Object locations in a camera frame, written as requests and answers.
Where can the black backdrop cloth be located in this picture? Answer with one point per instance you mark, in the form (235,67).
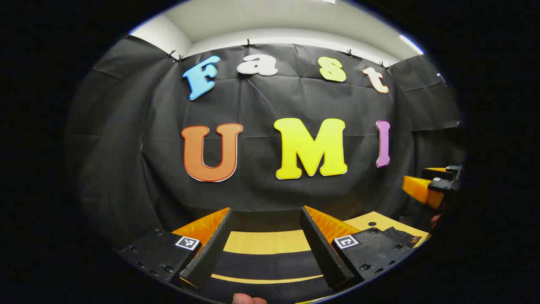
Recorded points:
(126,147)

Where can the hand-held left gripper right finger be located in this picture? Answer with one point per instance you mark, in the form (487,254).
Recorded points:
(322,253)

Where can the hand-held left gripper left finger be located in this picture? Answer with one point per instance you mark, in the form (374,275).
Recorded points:
(211,249)

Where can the dark blue jeans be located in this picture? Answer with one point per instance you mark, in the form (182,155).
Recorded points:
(265,264)

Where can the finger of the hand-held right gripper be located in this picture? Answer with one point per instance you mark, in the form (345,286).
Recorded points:
(422,190)
(434,173)

